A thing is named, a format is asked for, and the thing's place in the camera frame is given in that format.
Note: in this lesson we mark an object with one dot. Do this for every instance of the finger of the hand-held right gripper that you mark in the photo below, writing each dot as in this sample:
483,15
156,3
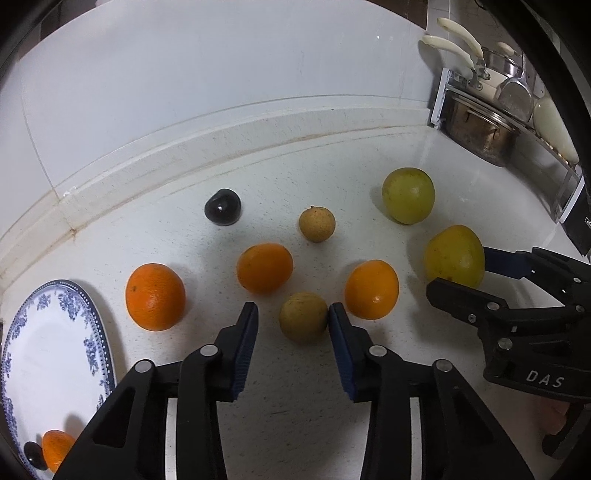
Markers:
505,263
461,300

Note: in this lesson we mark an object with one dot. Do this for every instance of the small brown round fruit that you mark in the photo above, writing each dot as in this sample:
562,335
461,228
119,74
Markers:
316,224
302,318

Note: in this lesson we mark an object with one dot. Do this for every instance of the blue and white plate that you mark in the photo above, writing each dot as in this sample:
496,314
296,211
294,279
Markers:
51,355

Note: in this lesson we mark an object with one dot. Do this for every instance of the white oval lid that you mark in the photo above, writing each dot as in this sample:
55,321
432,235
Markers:
551,129

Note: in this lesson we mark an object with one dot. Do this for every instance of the yellow-green round fruit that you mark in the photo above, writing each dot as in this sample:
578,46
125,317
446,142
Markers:
455,261
408,195

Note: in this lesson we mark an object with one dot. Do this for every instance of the round metal strainer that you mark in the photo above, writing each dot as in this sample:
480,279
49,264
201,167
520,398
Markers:
515,99

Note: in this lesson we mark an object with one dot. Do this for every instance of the large stainless steel pot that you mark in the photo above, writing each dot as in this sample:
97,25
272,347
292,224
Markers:
475,124

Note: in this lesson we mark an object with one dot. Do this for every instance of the white metal dish rack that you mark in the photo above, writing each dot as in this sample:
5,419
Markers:
438,99

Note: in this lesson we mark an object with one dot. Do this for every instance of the dark purple plum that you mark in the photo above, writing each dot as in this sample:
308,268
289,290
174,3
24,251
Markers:
34,454
223,207

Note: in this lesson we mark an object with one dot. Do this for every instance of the orange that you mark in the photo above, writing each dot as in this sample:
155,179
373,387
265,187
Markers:
155,297
57,450
371,289
264,267

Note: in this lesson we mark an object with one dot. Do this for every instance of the person's right hand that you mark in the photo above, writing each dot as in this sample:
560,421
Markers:
554,415

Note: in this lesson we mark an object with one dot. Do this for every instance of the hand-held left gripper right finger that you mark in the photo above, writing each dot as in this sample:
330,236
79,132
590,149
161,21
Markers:
339,346

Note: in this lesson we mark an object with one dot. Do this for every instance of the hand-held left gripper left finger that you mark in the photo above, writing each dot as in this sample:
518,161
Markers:
247,341

